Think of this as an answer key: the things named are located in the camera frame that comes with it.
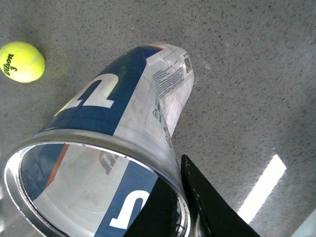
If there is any left gripper black right finger outside can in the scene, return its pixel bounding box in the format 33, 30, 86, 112
181, 155, 259, 237

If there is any clear Wilson tennis ball can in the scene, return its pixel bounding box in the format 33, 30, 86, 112
4, 42, 194, 237

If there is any left gripper black left finger inside can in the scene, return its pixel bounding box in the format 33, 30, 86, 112
125, 178, 180, 237

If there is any Wilson 3 tennis ball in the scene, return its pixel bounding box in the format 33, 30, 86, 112
0, 41, 45, 83

